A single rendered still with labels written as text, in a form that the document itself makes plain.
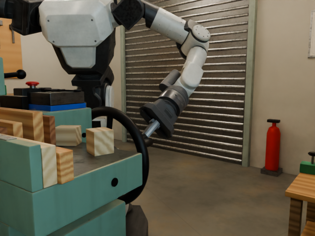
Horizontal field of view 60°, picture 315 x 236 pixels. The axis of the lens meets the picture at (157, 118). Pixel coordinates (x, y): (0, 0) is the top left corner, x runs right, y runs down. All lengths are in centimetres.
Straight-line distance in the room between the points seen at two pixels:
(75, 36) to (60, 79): 336
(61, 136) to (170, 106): 37
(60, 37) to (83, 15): 13
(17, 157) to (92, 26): 79
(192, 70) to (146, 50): 329
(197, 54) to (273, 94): 232
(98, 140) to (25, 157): 16
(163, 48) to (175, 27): 289
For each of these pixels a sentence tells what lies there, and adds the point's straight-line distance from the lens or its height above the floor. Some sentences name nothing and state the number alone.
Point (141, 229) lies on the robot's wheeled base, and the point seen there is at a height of 17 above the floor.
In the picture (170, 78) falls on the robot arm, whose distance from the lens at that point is 92.
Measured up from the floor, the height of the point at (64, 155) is 94.
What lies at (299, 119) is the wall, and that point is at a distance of 326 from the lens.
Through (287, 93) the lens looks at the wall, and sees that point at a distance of 326.
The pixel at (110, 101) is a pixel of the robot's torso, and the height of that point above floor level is 93.
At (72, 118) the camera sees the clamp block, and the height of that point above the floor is 94.
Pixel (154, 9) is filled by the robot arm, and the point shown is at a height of 129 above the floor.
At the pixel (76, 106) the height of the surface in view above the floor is 97.
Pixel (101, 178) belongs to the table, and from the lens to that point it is 42.
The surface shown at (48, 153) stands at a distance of 35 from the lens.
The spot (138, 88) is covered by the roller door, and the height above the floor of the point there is 89.
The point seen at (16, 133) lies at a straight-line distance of 53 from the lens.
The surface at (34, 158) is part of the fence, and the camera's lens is 34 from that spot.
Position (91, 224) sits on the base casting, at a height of 79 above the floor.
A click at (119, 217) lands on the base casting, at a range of 54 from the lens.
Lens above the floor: 103
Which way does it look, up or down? 8 degrees down
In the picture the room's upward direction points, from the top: straight up
